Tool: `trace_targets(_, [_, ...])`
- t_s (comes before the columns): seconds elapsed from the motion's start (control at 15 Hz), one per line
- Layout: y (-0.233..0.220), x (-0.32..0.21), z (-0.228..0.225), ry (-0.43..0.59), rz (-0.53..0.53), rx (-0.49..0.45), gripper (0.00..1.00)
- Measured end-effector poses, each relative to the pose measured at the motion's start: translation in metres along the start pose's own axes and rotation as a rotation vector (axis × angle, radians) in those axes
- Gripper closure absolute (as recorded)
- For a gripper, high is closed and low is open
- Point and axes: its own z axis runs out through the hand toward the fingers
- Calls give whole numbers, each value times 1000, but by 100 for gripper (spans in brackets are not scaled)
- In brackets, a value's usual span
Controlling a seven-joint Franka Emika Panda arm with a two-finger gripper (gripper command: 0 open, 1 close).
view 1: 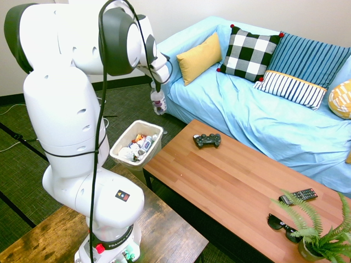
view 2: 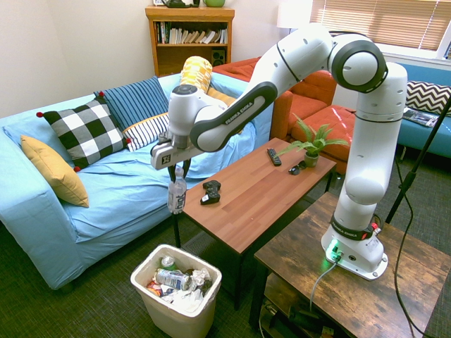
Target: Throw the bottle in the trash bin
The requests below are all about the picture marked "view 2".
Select white navy striped cushion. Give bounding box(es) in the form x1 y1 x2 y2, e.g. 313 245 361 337
122 112 171 153

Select black game controller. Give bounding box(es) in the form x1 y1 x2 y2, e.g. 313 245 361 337
199 180 223 206

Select wooden window blinds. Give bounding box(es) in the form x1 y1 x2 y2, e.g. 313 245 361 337
309 0 451 52

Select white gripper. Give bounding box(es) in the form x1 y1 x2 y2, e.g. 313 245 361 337
150 132 207 183

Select black white chevron cushion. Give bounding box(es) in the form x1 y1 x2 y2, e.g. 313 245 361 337
404 80 451 117

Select orange armchair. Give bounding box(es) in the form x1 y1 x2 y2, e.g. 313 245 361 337
211 56 338 141

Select plain mustard yellow cushion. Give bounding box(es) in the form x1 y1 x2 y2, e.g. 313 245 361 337
20 134 90 208

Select crushed clear plastic bottle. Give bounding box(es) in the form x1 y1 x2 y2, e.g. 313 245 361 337
155 268 192 291

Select black TV remote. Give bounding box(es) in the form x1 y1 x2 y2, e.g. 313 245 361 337
266 148 283 166

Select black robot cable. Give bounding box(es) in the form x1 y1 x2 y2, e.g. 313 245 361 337
393 147 429 338

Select wooden bookshelf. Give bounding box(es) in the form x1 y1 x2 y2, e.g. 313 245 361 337
144 5 236 78

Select clear plastic bottle purple label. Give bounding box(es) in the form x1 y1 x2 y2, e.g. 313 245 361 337
167 166 188 215

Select crumpled white paper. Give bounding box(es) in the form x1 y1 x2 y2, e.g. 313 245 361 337
190 268 212 292

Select black white checked cushion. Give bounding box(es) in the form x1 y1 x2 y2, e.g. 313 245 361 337
36 95 132 173

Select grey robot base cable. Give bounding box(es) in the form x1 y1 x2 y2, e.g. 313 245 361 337
309 259 340 313

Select black camera tripod stand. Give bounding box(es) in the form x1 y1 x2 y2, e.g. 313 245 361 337
385 94 451 225

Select white shade floor lamp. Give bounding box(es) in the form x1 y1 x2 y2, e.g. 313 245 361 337
276 0 314 35

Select light blue sofa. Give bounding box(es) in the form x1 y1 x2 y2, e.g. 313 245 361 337
0 72 275 292

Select orange ottoman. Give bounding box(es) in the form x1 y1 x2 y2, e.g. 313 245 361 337
290 104 357 173

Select reddish wooden coffee table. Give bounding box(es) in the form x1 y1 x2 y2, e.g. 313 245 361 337
169 137 338 311

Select mustard ribbed cushion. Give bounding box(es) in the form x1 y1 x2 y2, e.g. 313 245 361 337
206 87 237 107

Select row of books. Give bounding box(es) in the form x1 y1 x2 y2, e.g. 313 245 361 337
156 21 229 45

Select magazine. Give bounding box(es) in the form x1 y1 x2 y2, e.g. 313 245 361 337
402 108 440 128

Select blue striped cushion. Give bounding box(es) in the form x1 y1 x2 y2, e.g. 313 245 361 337
93 75 171 132

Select yellow white patterned bolster pillow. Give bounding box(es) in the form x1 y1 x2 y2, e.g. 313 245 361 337
178 56 214 93

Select rustic dark wood side table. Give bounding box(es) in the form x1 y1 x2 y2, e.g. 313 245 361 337
247 191 451 338

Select small potted fern plant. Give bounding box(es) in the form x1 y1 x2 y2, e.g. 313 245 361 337
274 113 350 169

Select black floor vent grate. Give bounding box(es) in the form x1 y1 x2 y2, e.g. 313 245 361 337
180 230 212 255

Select black device under side table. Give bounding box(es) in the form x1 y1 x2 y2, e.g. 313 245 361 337
269 305 335 337

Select white plastic trash bin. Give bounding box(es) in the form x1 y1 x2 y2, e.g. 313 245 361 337
130 243 223 338

